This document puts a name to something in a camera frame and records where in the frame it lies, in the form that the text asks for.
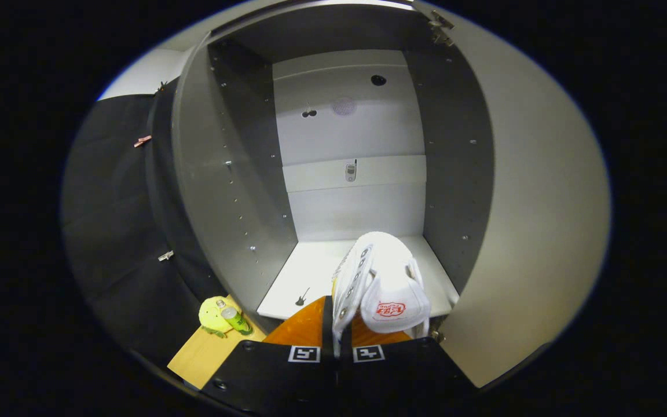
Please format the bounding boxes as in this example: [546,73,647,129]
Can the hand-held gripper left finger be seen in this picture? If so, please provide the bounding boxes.
[200,295,335,417]

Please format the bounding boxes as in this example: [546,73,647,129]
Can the yellow plush toy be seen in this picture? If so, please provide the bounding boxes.
[199,296,233,338]

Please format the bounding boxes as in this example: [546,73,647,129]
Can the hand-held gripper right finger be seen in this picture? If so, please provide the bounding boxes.
[339,313,476,417]

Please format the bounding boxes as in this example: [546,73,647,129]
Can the white shoe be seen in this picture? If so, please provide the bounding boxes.
[332,232,431,357]

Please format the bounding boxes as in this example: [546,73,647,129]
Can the small green bottle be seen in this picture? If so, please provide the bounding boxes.
[216,299,253,336]

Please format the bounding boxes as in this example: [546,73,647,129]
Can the dark grey shoe cabinet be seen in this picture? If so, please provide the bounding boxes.
[147,0,495,339]

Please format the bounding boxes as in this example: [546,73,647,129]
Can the black backdrop cloth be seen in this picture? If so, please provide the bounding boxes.
[61,93,230,371]

